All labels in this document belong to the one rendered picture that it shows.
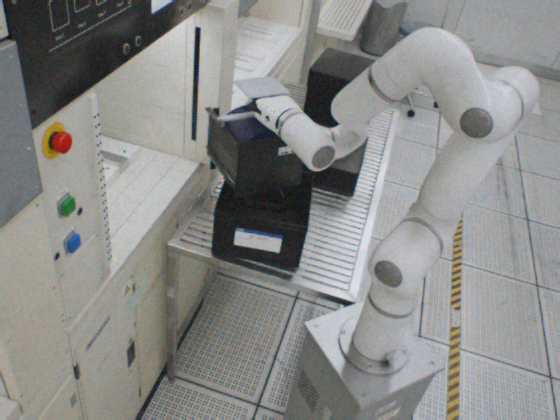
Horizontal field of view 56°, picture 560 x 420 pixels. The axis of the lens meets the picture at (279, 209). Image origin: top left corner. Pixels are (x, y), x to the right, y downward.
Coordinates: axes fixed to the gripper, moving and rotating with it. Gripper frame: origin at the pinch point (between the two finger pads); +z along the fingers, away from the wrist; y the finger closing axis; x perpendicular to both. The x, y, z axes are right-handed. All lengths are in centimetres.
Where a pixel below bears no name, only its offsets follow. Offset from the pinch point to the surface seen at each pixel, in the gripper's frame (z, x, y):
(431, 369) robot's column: -66, -49, 23
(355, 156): 13, -39, 51
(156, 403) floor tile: -4, -125, -32
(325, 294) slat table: -33, -50, 10
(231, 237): -9.4, -40.7, -9.9
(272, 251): -16.6, -43.4, 0.4
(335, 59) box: 61, -23, 70
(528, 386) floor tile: -61, -126, 117
